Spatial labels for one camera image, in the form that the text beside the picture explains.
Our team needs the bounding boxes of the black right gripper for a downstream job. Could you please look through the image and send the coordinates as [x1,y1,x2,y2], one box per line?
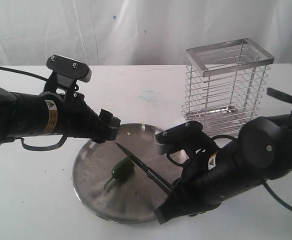
[154,159,221,224]

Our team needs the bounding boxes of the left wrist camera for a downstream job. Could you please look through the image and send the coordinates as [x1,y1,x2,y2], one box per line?
[43,54,92,93]

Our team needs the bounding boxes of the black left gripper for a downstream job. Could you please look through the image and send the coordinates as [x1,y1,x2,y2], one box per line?
[55,92,121,144]

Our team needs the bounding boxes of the wire metal utensil holder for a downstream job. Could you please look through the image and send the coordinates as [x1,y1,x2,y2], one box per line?
[182,38,274,137]

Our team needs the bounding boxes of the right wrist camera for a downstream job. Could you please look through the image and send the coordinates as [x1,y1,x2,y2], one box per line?
[155,120,219,160]

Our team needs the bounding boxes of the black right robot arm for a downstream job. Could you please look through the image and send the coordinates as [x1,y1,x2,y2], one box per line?
[154,88,292,224]

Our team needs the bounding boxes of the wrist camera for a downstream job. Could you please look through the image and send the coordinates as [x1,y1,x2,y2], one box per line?
[43,54,92,93]
[155,120,219,160]

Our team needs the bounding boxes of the green pepper with stem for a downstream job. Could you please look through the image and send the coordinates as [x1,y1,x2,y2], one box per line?
[104,157,134,189]

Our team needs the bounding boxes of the white backdrop curtain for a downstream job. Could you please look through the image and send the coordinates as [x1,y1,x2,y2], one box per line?
[0,0,292,66]

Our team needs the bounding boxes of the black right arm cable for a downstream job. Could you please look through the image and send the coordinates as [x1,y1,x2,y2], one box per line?
[167,134,292,220]

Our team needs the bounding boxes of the round steel plate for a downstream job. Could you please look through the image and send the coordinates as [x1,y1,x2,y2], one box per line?
[73,123,182,224]

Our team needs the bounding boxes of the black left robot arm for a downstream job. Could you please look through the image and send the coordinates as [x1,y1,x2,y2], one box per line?
[0,87,121,152]

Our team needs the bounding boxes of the black knife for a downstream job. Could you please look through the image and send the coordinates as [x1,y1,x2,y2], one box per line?
[115,142,172,195]

